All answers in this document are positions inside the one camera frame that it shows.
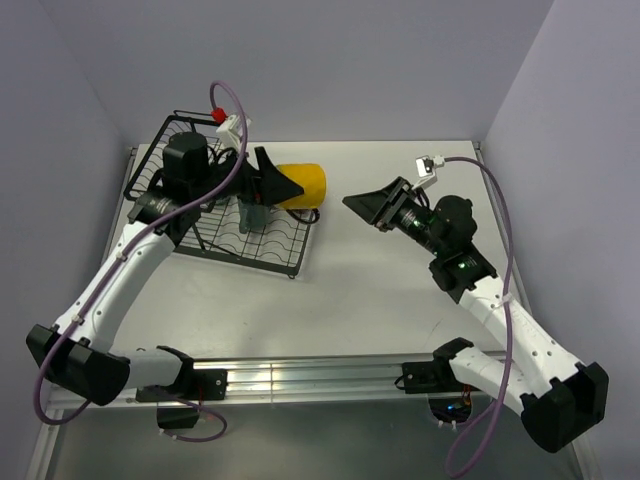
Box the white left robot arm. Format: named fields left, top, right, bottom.
left=26, top=131, right=326, bottom=406

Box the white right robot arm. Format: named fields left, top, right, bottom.
left=343, top=177, right=609, bottom=453

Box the black wire dish rack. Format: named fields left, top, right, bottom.
left=123, top=110, right=312, bottom=278

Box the black box under rail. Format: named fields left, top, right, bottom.
left=156, top=407, right=200, bottom=431

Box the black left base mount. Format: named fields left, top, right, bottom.
left=135, top=368, right=228, bottom=403

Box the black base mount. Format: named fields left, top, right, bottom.
left=394, top=360, right=449, bottom=394
left=135, top=368, right=228, bottom=403

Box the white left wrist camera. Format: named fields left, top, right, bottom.
left=210, top=107, right=252, bottom=151

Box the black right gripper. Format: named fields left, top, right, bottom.
left=342, top=176, right=447, bottom=257

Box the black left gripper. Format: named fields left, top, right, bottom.
left=190, top=146, right=302, bottom=207

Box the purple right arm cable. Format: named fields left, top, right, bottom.
left=443, top=156, right=515, bottom=477

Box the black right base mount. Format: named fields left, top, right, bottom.
left=394, top=360, right=449, bottom=394

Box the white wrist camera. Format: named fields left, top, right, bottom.
left=412, top=155, right=446, bottom=191
left=210, top=107, right=252, bottom=151

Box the aluminium mounting rail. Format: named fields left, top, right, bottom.
left=49, top=349, right=521, bottom=412

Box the yellow mug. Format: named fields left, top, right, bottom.
left=277, top=163, right=327, bottom=225

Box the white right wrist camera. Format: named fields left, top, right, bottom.
left=412, top=155, right=446, bottom=191

